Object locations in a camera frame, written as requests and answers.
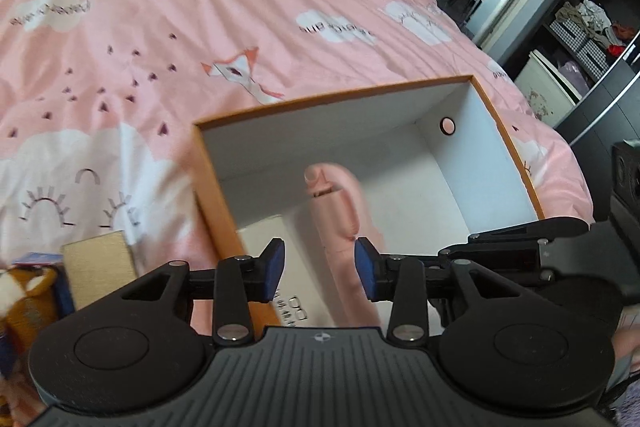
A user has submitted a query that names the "pink cardboard box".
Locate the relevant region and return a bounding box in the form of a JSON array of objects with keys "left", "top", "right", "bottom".
[{"left": 304, "top": 162, "right": 386, "bottom": 328}]

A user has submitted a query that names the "gold box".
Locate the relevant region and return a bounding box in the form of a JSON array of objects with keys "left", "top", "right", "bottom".
[{"left": 61, "top": 231, "right": 138, "bottom": 310}]

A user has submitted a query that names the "blue card tag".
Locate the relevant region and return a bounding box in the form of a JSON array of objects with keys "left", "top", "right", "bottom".
[{"left": 10, "top": 252, "right": 63, "bottom": 268}]

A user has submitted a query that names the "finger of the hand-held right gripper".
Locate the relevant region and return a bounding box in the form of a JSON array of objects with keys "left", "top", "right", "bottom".
[
  {"left": 467, "top": 217, "right": 592, "bottom": 242},
  {"left": 438, "top": 240, "right": 546, "bottom": 282}
]

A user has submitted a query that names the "pile of clothes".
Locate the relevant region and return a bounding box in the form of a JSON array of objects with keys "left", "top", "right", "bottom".
[{"left": 555, "top": 0, "right": 613, "bottom": 42}]

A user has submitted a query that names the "checkered storage box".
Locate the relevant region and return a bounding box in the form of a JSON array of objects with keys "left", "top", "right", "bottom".
[
  {"left": 575, "top": 38, "right": 613, "bottom": 78},
  {"left": 550, "top": 19, "right": 585, "bottom": 54}
]

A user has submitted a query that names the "red panda sailor plush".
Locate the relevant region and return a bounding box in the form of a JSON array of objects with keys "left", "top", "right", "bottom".
[{"left": 0, "top": 266, "right": 76, "bottom": 378}]

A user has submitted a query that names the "white printed carton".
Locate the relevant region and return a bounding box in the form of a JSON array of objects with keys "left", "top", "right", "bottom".
[{"left": 240, "top": 214, "right": 331, "bottom": 330}]

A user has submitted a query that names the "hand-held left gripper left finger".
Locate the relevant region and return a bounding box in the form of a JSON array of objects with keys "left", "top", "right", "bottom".
[{"left": 120, "top": 238, "right": 286, "bottom": 347}]

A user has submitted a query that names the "orange cardboard box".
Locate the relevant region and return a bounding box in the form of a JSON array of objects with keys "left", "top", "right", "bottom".
[{"left": 192, "top": 76, "right": 546, "bottom": 333}]

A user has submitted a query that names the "pink printed duvet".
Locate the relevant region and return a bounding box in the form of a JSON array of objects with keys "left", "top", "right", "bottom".
[{"left": 0, "top": 0, "right": 596, "bottom": 358}]

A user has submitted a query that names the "white cabinet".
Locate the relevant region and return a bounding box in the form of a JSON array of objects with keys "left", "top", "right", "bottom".
[{"left": 515, "top": 49, "right": 591, "bottom": 128}]

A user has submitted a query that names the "red cloth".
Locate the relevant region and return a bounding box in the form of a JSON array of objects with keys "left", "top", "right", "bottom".
[{"left": 607, "top": 24, "right": 640, "bottom": 58}]

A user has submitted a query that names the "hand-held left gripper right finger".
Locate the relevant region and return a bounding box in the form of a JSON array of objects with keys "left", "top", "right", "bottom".
[{"left": 353, "top": 238, "right": 523, "bottom": 347}]

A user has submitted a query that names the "black desk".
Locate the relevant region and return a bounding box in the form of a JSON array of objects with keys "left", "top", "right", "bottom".
[{"left": 555, "top": 57, "right": 640, "bottom": 148}]

